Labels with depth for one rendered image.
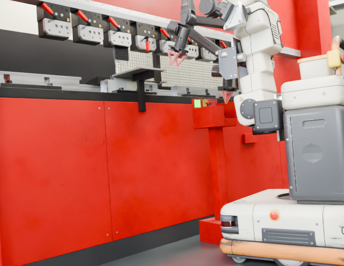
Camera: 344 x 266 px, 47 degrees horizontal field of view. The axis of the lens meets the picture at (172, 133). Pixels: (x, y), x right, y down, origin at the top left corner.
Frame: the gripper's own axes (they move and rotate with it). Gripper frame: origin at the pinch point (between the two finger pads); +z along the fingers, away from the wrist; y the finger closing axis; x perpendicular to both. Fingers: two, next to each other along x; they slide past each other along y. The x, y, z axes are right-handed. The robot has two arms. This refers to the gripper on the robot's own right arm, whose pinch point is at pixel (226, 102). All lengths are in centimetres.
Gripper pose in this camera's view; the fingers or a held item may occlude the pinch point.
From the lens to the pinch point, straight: 238.3
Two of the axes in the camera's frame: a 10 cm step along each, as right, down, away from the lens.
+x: -7.5, 0.7, -6.5
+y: -6.5, -1.5, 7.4
